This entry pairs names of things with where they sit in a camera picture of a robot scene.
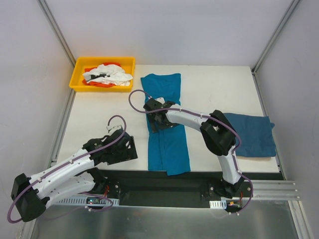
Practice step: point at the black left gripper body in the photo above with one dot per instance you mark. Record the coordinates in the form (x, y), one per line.
(130, 148)

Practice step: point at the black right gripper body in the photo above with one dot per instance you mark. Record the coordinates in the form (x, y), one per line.
(154, 119)

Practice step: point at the teal t-shirt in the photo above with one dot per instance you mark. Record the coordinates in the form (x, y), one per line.
(167, 149)

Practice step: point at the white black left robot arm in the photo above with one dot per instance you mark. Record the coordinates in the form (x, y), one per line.
(32, 195)

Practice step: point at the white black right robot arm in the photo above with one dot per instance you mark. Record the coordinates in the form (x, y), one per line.
(218, 134)

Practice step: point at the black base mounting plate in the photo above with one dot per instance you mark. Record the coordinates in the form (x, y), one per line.
(157, 189)

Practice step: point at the yellow plastic bin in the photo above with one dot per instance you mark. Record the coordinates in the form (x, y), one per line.
(83, 63)

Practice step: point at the white t-shirt in bin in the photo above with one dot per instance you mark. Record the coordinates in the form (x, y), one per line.
(109, 74)

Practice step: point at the orange t-shirt in bin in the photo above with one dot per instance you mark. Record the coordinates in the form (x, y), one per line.
(99, 84)

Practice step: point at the brown cardboard sheet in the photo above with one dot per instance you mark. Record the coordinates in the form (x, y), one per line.
(254, 158)

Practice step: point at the folded dark blue t-shirt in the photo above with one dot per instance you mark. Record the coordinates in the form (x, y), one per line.
(256, 135)

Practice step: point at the white slotted cable duct left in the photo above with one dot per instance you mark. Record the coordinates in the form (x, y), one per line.
(83, 200)

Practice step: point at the white slotted cable duct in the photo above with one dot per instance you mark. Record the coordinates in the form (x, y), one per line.
(83, 200)
(222, 204)

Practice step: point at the white slotted cable duct right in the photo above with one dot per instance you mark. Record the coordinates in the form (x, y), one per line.
(222, 204)

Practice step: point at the aluminium frame rail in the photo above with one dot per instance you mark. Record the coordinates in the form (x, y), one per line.
(265, 186)

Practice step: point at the left vertical aluminium post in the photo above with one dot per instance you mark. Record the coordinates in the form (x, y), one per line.
(57, 31)

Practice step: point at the vertical aluminium post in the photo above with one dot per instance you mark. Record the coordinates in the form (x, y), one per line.
(276, 34)
(57, 31)

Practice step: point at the right vertical aluminium post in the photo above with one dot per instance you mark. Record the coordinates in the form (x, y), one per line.
(276, 34)

